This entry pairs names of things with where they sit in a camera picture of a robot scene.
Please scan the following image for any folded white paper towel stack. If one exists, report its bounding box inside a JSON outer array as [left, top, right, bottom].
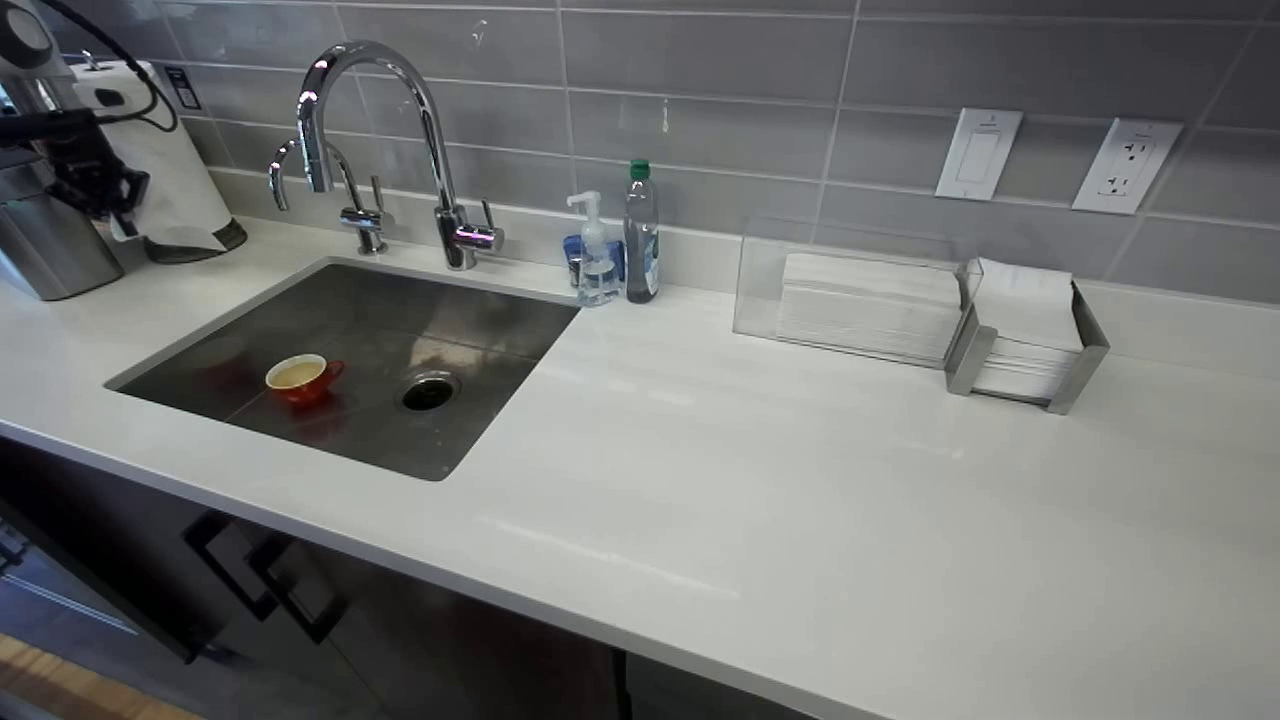
[[775, 248, 963, 364]]

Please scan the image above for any dark wall outlet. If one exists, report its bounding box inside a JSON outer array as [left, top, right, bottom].
[[161, 59, 207, 117]]

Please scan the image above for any stainless steel sink basin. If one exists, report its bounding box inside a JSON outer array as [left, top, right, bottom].
[[103, 256, 580, 485]]

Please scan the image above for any white wall outlet plate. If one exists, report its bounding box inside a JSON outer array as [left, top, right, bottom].
[[1068, 113, 1188, 218]]

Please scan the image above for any tall chrome faucet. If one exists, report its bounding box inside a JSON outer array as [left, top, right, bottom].
[[287, 37, 508, 273]]

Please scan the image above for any small red bowl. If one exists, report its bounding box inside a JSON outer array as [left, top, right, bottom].
[[259, 347, 346, 414]]

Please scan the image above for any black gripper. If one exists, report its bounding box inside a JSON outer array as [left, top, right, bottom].
[[41, 113, 148, 223]]

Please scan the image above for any white wall outlet left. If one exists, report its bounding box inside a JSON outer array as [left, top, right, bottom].
[[934, 104, 1028, 206]]

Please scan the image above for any dark paper towel holder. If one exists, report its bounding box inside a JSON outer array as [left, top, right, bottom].
[[135, 218, 251, 264]]

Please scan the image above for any small chrome side faucet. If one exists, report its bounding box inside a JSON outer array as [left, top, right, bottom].
[[259, 132, 393, 256]]

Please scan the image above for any black sink drain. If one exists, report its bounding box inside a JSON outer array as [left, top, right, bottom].
[[396, 373, 467, 418]]

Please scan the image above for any black square cabinet handle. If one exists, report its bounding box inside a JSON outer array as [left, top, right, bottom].
[[181, 511, 291, 623], [251, 531, 354, 647]]

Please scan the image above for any white paper towel roll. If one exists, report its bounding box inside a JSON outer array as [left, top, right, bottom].
[[73, 58, 251, 256]]

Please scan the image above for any clear acrylic towel holder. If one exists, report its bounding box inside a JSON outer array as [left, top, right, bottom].
[[728, 238, 970, 373]]

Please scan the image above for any clear pump soap bottle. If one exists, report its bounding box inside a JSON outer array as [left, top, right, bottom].
[[562, 190, 627, 309]]

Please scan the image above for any green cap dish soap bottle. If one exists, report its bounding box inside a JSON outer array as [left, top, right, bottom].
[[620, 158, 666, 309]]

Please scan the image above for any white napkin stack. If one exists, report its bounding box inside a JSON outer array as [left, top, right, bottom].
[[962, 253, 1081, 406]]

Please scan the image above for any dark cabinet front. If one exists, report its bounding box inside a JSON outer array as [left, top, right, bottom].
[[0, 431, 817, 720]]

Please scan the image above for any metal napkin holder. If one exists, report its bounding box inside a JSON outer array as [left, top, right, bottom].
[[939, 276, 1113, 418]]

